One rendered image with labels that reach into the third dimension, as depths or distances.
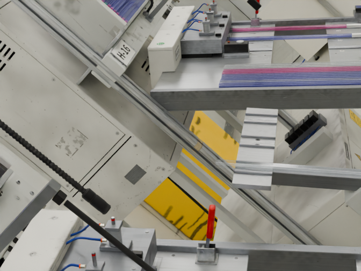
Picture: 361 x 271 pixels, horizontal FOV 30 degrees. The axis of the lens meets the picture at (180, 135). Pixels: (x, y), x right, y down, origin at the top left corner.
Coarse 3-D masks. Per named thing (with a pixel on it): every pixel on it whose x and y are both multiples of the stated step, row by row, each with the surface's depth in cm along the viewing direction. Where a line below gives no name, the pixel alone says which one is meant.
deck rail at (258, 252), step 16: (160, 240) 120; (176, 240) 120; (192, 240) 119; (256, 256) 117; (272, 256) 116; (288, 256) 116; (304, 256) 115; (320, 256) 115; (336, 256) 114; (352, 256) 114
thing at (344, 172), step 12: (240, 168) 126; (252, 168) 125; (264, 168) 125; (276, 168) 124; (288, 168) 124; (300, 168) 124; (312, 168) 123; (324, 168) 123; (336, 168) 123; (348, 168) 123
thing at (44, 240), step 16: (32, 224) 115; (48, 224) 114; (64, 224) 114; (80, 224) 117; (32, 240) 110; (48, 240) 110; (64, 240) 110; (16, 256) 106; (32, 256) 106; (48, 256) 106
